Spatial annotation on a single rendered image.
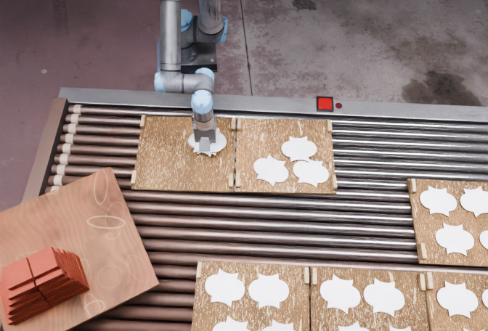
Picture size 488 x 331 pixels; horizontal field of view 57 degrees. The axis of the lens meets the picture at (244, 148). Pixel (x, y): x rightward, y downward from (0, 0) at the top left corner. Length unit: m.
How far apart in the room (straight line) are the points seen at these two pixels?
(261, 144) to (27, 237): 0.96
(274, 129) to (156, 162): 0.52
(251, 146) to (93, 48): 2.01
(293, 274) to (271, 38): 2.22
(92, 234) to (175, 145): 0.50
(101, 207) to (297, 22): 2.42
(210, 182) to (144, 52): 1.85
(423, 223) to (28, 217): 1.49
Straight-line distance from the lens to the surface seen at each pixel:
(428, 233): 1.90
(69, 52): 3.65
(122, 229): 1.69
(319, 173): 1.86
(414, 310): 1.80
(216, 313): 1.68
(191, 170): 1.85
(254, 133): 1.93
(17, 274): 1.46
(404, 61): 3.62
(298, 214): 1.81
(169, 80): 1.69
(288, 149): 1.89
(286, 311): 1.69
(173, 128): 1.96
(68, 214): 1.77
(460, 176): 2.08
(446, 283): 1.85
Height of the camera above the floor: 2.60
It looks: 61 degrees down
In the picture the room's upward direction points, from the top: 2 degrees clockwise
